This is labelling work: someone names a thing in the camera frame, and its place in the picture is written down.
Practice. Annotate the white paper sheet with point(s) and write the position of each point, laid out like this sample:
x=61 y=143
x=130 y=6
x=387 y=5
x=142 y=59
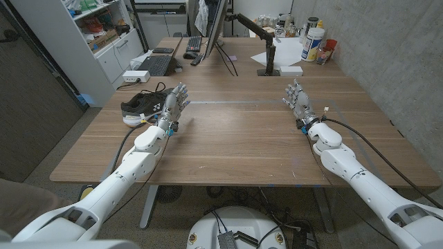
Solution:
x=287 y=52

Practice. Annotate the white shelf cabinet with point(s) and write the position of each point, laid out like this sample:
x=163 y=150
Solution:
x=62 y=45

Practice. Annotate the black remote control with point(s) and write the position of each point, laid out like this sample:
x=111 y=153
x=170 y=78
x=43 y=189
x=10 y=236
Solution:
x=197 y=59

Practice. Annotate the white wipes canister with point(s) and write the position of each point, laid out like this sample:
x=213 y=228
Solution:
x=312 y=45

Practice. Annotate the small white box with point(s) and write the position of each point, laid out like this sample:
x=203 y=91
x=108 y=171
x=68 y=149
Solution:
x=290 y=71

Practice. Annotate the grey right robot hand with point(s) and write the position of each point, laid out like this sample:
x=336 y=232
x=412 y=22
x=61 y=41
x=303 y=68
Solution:
x=302 y=103

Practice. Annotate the dark lidded jar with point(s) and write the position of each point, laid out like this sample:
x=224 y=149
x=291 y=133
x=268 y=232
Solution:
x=311 y=23

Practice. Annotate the person leg brown trousers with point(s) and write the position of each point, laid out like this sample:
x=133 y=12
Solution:
x=24 y=204

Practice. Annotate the red cup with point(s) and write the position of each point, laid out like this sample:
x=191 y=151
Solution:
x=331 y=44

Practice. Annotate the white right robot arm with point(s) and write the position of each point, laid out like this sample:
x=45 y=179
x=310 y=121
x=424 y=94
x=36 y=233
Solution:
x=373 y=193

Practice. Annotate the white power strip box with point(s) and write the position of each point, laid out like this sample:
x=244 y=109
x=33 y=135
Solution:
x=135 y=76

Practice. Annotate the purple sticky note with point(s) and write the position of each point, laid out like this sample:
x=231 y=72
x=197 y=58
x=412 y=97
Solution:
x=231 y=58

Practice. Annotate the black sneaker white sole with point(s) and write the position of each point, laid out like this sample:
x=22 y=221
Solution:
x=145 y=103

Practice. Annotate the black laptop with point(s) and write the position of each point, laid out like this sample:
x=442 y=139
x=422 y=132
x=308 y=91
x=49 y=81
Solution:
x=156 y=65

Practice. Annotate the yellow capped bottle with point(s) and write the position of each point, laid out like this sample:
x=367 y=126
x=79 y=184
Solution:
x=320 y=24

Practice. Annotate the black keyboard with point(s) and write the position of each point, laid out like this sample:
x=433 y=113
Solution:
x=194 y=44

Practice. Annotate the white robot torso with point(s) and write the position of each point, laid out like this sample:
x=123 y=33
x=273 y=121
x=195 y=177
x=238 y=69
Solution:
x=239 y=224

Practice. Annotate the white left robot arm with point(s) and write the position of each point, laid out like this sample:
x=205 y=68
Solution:
x=117 y=181

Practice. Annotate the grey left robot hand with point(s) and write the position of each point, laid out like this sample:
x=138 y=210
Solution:
x=172 y=105

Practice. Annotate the black computer monitor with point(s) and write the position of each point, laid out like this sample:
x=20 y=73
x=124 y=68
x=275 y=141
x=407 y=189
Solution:
x=216 y=27

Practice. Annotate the white hanging cloth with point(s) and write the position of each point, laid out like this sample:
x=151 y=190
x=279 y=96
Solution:
x=201 y=17

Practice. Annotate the grey table leg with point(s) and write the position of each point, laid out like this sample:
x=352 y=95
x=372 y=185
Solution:
x=148 y=207
x=324 y=211

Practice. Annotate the clear plastic cup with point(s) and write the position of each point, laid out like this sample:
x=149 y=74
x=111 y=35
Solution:
x=322 y=56

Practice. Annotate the black round fan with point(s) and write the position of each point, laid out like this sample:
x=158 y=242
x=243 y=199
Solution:
x=169 y=193

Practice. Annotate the black computer mouse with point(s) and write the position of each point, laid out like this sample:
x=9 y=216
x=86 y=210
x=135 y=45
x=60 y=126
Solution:
x=190 y=55

